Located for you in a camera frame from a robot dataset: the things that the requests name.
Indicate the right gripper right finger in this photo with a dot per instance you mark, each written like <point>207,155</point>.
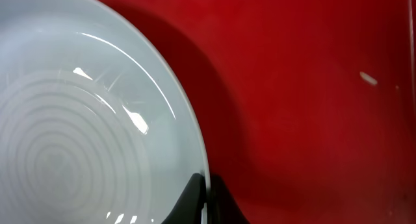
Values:
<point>221,206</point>

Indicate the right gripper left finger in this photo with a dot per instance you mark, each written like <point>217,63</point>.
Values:
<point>188,208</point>

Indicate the light blue plate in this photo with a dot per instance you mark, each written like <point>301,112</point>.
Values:
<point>95,127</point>

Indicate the red serving tray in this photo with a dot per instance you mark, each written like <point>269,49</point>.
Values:
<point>307,107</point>

